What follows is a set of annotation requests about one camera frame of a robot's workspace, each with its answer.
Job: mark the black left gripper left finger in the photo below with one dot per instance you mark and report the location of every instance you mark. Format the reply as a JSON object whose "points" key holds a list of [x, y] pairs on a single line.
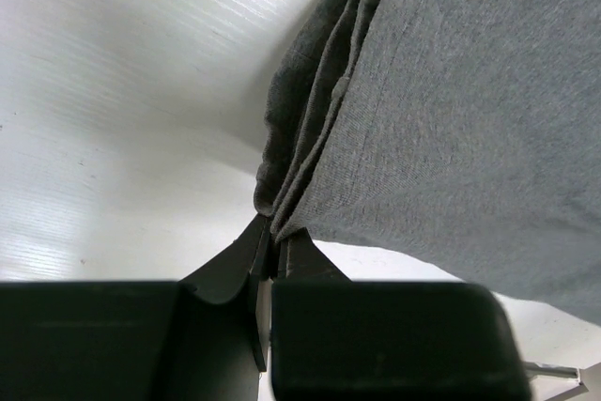
{"points": [[204, 337]]}

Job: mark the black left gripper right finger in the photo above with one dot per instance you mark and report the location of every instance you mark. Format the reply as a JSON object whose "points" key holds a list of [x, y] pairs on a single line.
{"points": [[335, 339]]}

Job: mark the grey drawstring shorts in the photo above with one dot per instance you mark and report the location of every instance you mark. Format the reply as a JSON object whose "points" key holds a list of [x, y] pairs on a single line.
{"points": [[465, 133]]}

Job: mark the aluminium front rail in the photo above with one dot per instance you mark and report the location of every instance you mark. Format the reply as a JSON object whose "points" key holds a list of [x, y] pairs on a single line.
{"points": [[537, 369]]}

